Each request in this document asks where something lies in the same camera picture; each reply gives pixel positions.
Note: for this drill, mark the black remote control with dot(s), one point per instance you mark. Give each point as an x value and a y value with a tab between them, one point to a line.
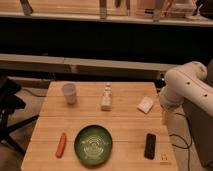
150	144

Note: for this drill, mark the long wooden shelf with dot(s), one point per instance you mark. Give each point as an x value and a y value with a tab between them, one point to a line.
107	68

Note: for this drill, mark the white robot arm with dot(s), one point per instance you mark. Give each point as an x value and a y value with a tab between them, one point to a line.
185	82

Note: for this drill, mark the black tripod stand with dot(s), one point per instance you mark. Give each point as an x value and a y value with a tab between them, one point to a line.
9	103

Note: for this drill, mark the green ceramic bowl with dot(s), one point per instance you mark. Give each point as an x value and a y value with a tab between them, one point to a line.
93	145

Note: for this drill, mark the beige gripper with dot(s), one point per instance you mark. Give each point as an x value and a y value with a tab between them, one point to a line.
167	116

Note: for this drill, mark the small white bottle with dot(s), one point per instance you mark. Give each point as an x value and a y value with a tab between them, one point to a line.
106	101

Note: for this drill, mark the orange carrot toy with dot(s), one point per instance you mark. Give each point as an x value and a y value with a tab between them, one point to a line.
61	146

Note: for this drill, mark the white rectangular box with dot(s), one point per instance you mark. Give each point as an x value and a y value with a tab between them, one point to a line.
145	105

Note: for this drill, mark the translucent plastic cup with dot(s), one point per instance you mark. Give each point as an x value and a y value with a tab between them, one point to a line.
70	93

